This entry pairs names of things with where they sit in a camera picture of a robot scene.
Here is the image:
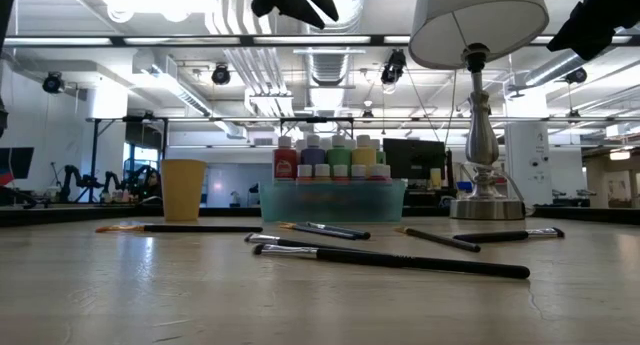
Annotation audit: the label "large yellow paint bottle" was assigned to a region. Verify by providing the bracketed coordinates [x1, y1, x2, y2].
[351, 133, 377, 167]

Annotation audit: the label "orange plastic cup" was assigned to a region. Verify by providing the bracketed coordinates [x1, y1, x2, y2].
[160, 158, 208, 222]

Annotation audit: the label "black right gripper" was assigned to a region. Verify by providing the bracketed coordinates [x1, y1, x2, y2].
[546, 0, 640, 61]

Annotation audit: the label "black paintbrush orange bristles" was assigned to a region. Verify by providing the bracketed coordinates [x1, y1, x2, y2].
[392, 226, 482, 254]
[95, 223, 264, 235]
[279, 222, 359, 241]

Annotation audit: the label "green translucent plastic tray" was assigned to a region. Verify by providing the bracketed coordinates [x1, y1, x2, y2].
[259, 178, 407, 223]

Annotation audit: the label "black background monitor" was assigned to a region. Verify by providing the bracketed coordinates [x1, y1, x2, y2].
[382, 137, 447, 182]

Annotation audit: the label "silver table lamp white shade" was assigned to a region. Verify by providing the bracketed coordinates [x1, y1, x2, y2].
[408, 0, 550, 221]

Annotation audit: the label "large red paint bottle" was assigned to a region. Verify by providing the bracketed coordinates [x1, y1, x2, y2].
[273, 136, 299, 181]

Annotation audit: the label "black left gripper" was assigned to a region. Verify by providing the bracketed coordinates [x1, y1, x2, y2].
[250, 0, 340, 30]

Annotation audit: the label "large blue paint bottle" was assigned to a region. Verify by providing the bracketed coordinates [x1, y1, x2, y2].
[301, 133, 326, 167]

